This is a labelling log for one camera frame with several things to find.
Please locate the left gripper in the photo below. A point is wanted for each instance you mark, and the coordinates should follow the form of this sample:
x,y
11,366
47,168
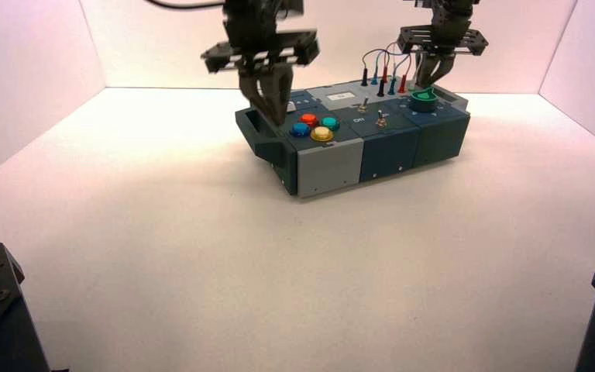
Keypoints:
x,y
264,51

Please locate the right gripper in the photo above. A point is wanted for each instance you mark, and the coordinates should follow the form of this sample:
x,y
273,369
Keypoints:
x,y
441,41

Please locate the dark teal grey task box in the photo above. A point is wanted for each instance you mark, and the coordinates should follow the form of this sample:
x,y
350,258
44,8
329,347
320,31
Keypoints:
x,y
390,146

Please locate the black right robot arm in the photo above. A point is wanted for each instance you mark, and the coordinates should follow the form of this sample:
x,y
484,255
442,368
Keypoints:
x,y
449,13

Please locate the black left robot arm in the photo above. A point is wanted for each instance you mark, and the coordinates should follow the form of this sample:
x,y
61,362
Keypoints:
x,y
261,18

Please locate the white slider knob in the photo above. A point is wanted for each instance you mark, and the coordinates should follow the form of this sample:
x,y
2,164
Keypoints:
x,y
292,107

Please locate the green rotary pointer knob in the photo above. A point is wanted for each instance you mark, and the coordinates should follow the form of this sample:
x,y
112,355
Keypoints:
x,y
423,101

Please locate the blue round push button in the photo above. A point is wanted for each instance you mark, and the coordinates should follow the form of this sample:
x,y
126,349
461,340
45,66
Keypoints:
x,y
300,130

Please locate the red round push button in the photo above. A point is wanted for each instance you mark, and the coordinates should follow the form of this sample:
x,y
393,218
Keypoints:
x,y
309,119

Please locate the yellow round push button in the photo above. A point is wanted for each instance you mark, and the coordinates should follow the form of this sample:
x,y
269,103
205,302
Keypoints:
x,y
321,134

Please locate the green round push button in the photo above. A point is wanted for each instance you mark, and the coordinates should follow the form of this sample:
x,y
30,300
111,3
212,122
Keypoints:
x,y
330,123

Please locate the white paper label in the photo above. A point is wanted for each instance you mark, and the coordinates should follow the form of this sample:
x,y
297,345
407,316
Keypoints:
x,y
340,96

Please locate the metal toggle switch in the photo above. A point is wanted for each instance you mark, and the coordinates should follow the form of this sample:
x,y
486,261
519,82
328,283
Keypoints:
x,y
381,120
363,107

